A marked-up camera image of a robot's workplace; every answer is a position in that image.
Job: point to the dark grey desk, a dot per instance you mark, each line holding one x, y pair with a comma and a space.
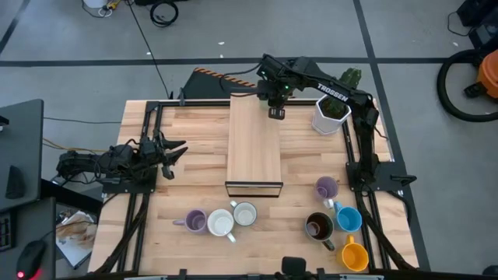
21, 144

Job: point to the black computer mouse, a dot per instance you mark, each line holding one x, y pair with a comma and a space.
31, 258

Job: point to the green cactus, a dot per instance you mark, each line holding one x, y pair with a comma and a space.
352, 78

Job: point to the black mat orange striped edge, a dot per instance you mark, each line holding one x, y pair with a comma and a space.
202, 87

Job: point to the black box-shaped device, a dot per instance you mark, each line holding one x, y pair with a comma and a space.
293, 266

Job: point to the white hexagonal plant pot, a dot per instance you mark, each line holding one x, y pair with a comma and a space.
325, 124

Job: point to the dark speckled teal mug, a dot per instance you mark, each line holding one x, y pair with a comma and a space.
319, 226

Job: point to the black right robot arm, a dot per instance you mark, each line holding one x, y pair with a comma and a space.
334, 93

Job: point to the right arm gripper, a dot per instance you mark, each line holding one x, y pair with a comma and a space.
274, 93

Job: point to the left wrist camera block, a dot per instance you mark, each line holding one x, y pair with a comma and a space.
168, 172

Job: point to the wooden shelf black metal frame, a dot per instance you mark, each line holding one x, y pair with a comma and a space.
253, 148

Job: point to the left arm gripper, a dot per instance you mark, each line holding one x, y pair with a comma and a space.
149, 153

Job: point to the yellow mug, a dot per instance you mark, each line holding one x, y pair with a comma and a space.
354, 256

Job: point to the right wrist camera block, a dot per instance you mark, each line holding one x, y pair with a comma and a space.
276, 113

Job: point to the white bucket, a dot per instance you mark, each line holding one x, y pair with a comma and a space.
94, 3

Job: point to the white mug blue leaf pattern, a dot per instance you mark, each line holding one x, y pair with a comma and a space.
220, 222

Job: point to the light blue mug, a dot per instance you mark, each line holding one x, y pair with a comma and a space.
349, 219

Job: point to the black keyboard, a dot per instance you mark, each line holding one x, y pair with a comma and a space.
5, 231

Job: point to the purple ribbed mug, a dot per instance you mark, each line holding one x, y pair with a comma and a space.
196, 221

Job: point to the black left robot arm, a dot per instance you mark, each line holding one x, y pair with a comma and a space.
81, 161

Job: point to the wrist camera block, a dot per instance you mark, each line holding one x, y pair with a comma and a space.
168, 172
276, 113

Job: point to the orange shop vacuum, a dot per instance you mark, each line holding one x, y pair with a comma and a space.
490, 74

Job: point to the black rounded desk object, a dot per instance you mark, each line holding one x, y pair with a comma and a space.
15, 183

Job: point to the black aluminium table frame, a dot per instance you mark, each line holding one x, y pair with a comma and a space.
194, 103

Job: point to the black equipment case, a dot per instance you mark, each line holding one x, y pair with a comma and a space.
482, 19

